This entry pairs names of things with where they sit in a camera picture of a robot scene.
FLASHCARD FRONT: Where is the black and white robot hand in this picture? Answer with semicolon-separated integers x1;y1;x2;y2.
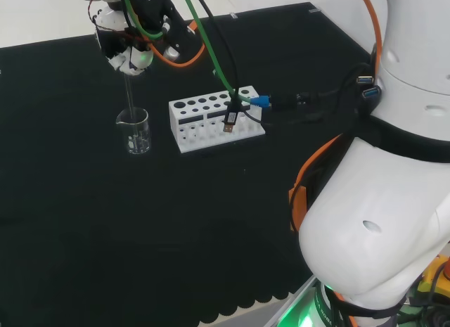
93;5;155;77

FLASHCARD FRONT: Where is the white test tube rack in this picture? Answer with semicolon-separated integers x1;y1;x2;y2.
168;84;266;155

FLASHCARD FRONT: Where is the clear glass beaker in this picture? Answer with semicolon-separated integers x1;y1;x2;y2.
115;107;153;155

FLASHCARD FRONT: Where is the black bench cloth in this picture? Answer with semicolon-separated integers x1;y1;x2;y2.
0;1;375;327

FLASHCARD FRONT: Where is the short green cable loop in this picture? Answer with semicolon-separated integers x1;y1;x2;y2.
120;0;166;40

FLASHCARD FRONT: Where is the orange cable loop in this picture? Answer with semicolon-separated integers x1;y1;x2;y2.
148;20;207;68

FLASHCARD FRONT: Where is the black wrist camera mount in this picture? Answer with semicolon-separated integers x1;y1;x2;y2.
135;0;186;59

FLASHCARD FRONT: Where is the long green cable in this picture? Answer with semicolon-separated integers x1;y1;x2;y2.
180;0;263;105

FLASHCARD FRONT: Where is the black cable with USB plug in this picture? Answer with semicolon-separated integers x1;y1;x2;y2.
191;0;244;135

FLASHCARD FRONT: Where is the blue cable connector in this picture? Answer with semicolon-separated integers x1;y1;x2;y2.
249;94;272;108

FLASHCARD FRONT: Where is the black cable bundle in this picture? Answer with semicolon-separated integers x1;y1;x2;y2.
241;61;379;127

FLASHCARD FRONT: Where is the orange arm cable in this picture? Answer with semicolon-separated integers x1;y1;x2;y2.
288;0;384;233

